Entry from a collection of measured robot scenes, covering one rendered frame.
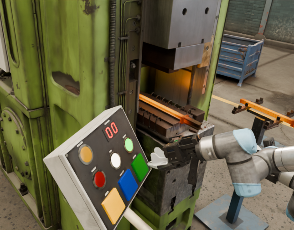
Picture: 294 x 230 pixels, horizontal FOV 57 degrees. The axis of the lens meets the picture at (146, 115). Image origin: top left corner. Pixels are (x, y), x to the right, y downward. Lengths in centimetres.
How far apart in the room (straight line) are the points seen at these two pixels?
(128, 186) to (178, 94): 88
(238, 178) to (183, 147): 18
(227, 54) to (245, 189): 436
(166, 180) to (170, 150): 54
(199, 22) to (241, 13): 833
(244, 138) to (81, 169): 46
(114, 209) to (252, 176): 41
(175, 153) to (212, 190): 167
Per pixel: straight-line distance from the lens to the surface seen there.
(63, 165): 75
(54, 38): 139
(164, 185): 141
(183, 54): 119
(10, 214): 233
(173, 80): 166
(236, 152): 81
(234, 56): 504
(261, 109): 176
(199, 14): 122
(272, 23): 915
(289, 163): 88
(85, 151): 78
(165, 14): 110
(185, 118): 134
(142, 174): 99
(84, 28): 107
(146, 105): 148
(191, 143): 86
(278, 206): 260
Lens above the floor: 162
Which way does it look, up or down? 27 degrees down
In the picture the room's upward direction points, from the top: 5 degrees clockwise
